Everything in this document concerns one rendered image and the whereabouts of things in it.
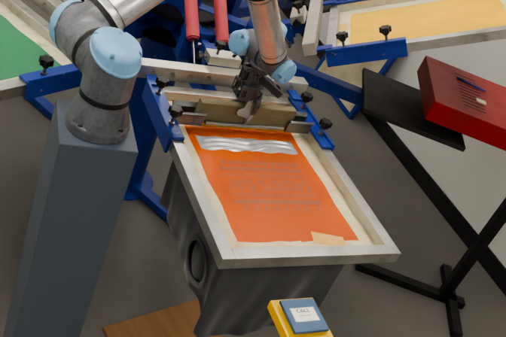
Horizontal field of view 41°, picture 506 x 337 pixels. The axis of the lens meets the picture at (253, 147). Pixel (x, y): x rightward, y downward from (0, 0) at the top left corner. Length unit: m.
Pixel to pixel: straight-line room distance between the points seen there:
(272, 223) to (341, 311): 1.39
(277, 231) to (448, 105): 1.12
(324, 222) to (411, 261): 1.80
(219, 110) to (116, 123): 0.67
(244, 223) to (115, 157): 0.48
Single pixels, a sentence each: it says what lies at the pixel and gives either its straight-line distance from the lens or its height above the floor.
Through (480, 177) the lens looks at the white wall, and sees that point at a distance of 4.12.
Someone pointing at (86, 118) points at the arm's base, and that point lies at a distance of 1.55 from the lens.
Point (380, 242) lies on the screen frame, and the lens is 2.04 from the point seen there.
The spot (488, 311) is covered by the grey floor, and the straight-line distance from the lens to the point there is 3.83.
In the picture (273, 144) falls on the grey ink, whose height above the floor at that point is 0.96.
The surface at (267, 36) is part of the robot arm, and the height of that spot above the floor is 1.43.
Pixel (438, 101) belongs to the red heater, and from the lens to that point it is 2.76.
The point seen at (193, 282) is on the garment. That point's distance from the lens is 2.03.
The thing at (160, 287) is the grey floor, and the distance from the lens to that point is 2.96.
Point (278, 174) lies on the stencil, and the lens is 2.13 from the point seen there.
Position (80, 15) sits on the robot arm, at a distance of 1.59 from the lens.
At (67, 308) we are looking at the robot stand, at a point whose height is 0.64.
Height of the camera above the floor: 2.12
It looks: 32 degrees down
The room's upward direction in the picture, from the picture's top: 23 degrees clockwise
